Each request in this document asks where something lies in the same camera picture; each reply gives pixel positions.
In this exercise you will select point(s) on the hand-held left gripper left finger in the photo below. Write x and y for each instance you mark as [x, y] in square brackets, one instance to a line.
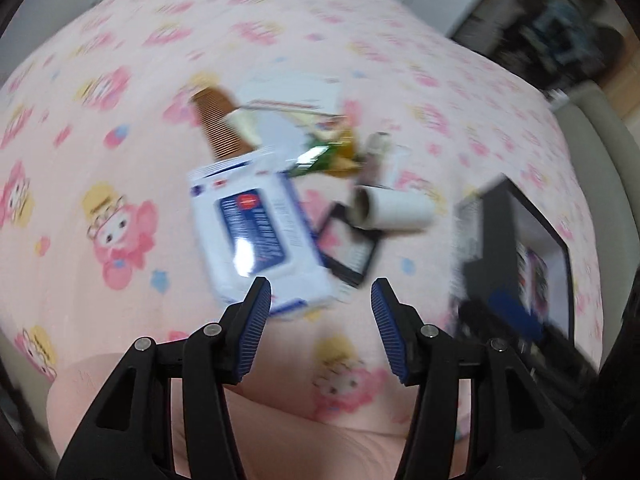
[255, 325]

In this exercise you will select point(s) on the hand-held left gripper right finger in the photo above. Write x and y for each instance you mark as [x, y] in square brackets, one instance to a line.
[390, 330]

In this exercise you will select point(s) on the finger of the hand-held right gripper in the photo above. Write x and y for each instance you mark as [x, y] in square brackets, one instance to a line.
[515, 310]

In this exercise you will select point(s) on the black storage basket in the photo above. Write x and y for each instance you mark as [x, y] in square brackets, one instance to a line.
[495, 220]

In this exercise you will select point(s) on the white wet wipes packet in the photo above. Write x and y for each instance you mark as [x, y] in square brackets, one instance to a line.
[260, 230]

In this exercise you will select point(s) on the white paper roll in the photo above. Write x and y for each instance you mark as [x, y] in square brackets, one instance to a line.
[395, 207]

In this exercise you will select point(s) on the green packet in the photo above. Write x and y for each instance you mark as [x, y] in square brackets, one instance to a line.
[312, 160]

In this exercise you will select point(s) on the yellow packet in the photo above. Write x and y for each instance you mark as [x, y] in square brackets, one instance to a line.
[347, 152]

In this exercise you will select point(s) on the cartoon print packet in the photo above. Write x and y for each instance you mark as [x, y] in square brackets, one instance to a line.
[280, 132]

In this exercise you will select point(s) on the brown wooden comb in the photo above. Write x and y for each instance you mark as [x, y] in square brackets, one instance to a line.
[220, 120]

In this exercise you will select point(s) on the white card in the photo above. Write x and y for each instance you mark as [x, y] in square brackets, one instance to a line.
[290, 87]

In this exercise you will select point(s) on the pink printed blanket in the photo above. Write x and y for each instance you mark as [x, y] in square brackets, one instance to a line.
[150, 85]

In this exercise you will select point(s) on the black glass wardrobe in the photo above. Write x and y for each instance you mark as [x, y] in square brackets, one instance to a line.
[550, 25]

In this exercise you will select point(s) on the small black frame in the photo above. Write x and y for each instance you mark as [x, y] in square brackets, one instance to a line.
[350, 250]

